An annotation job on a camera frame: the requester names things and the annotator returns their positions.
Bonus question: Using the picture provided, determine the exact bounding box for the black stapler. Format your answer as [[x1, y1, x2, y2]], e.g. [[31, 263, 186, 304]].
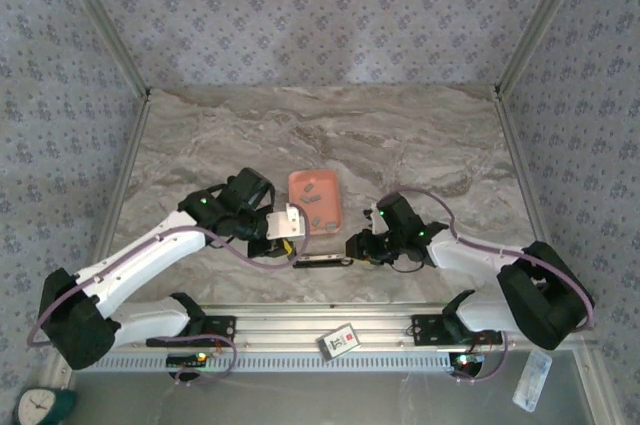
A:
[[291, 253, 352, 270]]

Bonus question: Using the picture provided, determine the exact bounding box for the pink plastic tray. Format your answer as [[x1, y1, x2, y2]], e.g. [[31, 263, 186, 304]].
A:
[[287, 168, 347, 236]]

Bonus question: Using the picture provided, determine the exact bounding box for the white card with red mark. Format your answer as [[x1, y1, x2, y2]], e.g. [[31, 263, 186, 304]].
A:
[[316, 324, 361, 360]]

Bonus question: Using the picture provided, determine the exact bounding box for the grey metal panel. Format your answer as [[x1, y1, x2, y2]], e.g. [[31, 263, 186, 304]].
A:
[[69, 369, 599, 425]]

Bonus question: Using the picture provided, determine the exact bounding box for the small black circuit board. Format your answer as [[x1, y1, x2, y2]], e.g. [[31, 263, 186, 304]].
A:
[[165, 352, 209, 368], [448, 352, 487, 372]]

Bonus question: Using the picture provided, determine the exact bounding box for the dark green clock white face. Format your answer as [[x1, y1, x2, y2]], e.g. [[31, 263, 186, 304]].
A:
[[12, 386, 79, 425]]

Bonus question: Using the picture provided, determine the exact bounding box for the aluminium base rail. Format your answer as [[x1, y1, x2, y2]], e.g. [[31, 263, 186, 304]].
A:
[[52, 301, 509, 352]]

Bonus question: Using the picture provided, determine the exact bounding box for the grey slotted cable duct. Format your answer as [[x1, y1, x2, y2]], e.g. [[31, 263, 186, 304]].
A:
[[72, 349, 454, 374]]

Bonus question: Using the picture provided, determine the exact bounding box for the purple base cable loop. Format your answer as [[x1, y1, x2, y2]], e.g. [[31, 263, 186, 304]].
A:
[[452, 334, 509, 385], [149, 332, 237, 389]]

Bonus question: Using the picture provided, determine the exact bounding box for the aluminium table edge rail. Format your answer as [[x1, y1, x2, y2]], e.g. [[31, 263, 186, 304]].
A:
[[42, 89, 154, 391], [492, 87, 626, 425]]

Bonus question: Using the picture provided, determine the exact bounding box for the aluminium frame post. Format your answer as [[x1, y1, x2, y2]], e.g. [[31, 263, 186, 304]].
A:
[[49, 0, 151, 96], [494, 0, 596, 96]]

